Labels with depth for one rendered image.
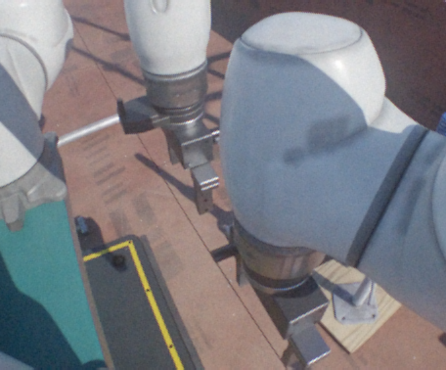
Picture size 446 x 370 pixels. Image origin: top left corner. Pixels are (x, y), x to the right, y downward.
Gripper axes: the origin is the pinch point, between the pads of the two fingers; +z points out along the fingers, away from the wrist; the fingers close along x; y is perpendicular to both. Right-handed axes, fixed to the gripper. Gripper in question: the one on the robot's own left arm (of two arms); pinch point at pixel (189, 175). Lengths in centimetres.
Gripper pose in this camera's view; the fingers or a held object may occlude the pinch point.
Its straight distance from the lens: 64.8
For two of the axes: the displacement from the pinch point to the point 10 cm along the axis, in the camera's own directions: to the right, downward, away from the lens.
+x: -4.2, -6.5, 6.3
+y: 9.0, -3.4, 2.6
